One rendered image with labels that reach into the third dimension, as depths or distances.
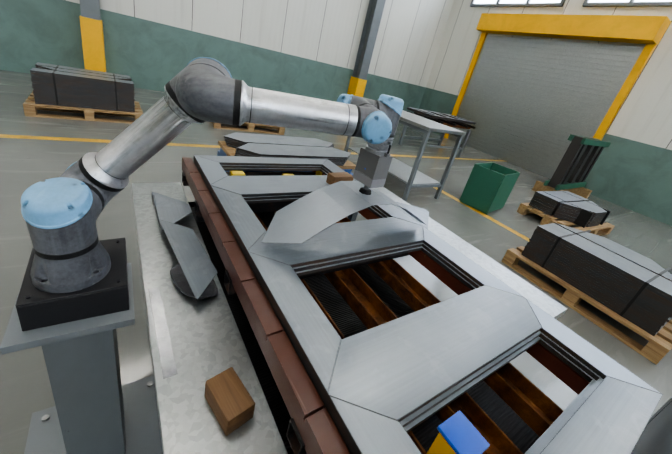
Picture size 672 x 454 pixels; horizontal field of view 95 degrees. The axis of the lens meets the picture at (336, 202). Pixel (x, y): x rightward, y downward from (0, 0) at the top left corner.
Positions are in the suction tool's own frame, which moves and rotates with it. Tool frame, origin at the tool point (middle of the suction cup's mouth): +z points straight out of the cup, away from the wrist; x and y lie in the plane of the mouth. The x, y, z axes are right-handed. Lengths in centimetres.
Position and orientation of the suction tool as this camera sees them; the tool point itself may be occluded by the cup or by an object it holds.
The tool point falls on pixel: (364, 195)
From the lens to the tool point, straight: 102.0
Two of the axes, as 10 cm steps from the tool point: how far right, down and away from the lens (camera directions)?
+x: -7.6, 1.0, -6.4
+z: -2.3, 8.9, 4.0
